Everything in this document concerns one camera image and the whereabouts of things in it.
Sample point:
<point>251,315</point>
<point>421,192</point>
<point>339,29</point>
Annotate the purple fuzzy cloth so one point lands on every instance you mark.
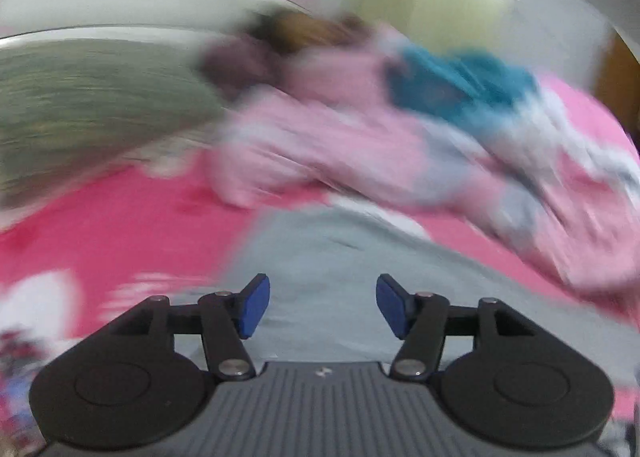
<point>235,62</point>

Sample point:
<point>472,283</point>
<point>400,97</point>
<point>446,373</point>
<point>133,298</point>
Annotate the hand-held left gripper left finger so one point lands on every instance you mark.
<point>252,304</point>

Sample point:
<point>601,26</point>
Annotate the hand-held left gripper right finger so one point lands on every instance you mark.
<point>392,304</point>

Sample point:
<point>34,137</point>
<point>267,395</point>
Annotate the brown and black plush toy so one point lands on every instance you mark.
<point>310,34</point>

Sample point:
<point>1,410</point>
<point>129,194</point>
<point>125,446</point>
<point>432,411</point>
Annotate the green floral pillow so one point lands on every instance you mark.
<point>100,97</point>

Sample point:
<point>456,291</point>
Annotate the pink floral blanket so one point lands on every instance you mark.
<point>125,227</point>

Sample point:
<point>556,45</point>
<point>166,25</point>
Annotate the pink patterned quilt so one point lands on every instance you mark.
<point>325,147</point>

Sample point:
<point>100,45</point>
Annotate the teal patterned cloth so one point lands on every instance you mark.
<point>450,87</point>

